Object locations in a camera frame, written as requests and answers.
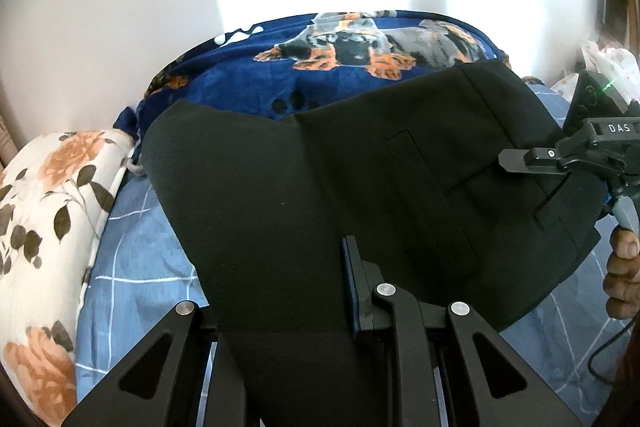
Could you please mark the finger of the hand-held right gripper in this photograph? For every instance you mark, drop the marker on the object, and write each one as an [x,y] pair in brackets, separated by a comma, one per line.
[530,158]

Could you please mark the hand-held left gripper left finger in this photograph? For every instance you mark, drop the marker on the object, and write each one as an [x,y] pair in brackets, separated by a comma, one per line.
[170,337]

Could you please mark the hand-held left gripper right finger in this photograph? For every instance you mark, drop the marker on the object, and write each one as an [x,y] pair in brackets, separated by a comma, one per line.
[348,297]

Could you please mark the black pants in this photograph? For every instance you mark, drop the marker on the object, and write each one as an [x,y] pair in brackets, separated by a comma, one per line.
[275,207]

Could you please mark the person's right hand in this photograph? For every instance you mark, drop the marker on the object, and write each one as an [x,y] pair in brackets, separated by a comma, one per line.
[625,277]

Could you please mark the pale floral cloth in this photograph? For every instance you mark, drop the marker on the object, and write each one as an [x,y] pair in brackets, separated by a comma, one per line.
[607,57]

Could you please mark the blue grid-pattern bedsheet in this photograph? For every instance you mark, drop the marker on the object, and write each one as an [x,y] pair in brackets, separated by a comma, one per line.
[140,267]

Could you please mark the white floral pillow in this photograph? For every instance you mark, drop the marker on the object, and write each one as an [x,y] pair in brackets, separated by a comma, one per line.
[40,232]

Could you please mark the blue dog-print blanket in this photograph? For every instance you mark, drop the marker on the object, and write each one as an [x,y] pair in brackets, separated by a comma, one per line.
[225,72]

